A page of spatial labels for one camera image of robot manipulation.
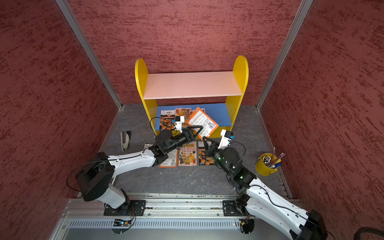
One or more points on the marigold seed bag lower shelf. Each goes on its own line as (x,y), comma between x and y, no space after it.
(167,120)

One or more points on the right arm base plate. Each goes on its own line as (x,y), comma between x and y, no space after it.
(234,209)

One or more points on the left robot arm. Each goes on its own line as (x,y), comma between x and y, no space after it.
(95,178)

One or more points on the orange seed bag shelf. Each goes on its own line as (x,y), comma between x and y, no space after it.
(208,123)

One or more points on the sunflower shop seed bag top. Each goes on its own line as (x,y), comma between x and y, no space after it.
(187,155)

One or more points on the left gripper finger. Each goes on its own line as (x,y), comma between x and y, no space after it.
(193,128)
(195,134)

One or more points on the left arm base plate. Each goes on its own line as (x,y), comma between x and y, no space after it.
(130,208)

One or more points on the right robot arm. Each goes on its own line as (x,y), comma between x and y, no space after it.
(258,200)

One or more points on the right aluminium corner post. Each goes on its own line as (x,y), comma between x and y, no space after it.
(291,35)

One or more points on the aluminium corner post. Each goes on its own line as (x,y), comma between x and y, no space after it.
(80,35)
(291,35)

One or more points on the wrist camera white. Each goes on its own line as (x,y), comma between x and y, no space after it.
(177,123)
(226,138)

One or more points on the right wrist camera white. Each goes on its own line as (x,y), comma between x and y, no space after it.
(226,138)

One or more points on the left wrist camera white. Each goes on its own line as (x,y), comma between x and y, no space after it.
(177,123)

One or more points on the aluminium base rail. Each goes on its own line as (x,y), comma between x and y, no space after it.
(166,217)

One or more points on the yellow shelf unit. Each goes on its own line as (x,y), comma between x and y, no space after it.
(220,93)

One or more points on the marigold seed bag top shelf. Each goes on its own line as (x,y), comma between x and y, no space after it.
(203,159)

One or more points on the orange bordered seed bag top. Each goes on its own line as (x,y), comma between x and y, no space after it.
(171,161)

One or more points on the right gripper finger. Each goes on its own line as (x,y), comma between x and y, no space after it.
(216,140)
(207,142)

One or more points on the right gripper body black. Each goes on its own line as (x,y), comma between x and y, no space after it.
(218,154)

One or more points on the left aluminium corner post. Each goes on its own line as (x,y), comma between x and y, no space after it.
(80,35)

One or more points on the stapler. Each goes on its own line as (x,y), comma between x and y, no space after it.
(125,140)

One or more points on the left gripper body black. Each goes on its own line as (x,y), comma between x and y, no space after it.
(186,139)

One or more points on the yellow pen cup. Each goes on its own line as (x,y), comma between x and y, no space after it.
(269,163)

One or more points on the marigold seed bag shelf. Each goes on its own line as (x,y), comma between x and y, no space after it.
(167,120)
(203,159)

